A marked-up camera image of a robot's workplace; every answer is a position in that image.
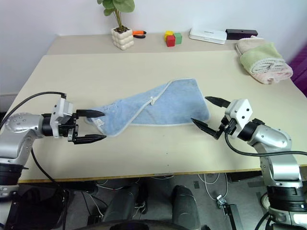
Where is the orange black marker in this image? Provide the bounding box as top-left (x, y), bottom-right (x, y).
top-left (132, 30), bottom-right (148, 39)

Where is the white bubble plant pot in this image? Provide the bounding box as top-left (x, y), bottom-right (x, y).
top-left (110, 26), bottom-right (135, 51)

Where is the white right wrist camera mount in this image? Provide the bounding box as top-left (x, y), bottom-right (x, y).
top-left (224, 98), bottom-right (255, 131)

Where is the long black box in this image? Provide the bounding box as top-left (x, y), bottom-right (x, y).
top-left (225, 28), bottom-right (259, 40)

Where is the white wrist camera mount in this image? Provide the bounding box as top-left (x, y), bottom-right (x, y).
top-left (51, 96), bottom-right (74, 139)
top-left (224, 98), bottom-right (255, 131)

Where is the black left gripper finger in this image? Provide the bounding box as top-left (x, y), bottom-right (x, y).
top-left (71, 134), bottom-right (107, 145)
top-left (76, 109), bottom-right (106, 118)

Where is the small metal clamp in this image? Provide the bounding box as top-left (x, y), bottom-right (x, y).
top-left (215, 195), bottom-right (228, 208)

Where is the flat white plastic box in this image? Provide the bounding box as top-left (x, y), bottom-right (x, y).
top-left (188, 27), bottom-right (227, 45)

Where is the ribbed upholstered furniture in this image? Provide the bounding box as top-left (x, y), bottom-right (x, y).
top-left (287, 45), bottom-right (307, 98)

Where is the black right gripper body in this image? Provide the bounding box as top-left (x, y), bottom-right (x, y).
top-left (217, 115), bottom-right (241, 139)

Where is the stack of folded towels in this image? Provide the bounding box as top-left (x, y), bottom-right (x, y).
top-left (235, 35), bottom-right (294, 85)

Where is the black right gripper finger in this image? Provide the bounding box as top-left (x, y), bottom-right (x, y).
top-left (190, 117), bottom-right (221, 140)
top-left (205, 96), bottom-right (232, 109)

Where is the dark rounded shape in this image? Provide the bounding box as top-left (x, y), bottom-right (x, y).
top-left (102, 184), bottom-right (145, 225)
top-left (172, 185), bottom-right (201, 230)

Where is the green leafy plant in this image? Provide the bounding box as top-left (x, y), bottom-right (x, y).
top-left (96, 0), bottom-right (136, 32)

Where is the folded green towel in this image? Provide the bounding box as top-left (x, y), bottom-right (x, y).
top-left (239, 41), bottom-right (290, 74)

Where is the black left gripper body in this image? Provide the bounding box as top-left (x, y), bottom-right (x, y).
top-left (58, 112), bottom-right (80, 142)

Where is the white floor cable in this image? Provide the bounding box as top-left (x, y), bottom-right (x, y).
top-left (198, 172), bottom-right (229, 201)

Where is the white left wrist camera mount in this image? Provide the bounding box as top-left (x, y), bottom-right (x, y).
top-left (51, 96), bottom-right (74, 139)

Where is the blue cloth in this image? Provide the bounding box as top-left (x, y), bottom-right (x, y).
top-left (84, 77), bottom-right (212, 138)

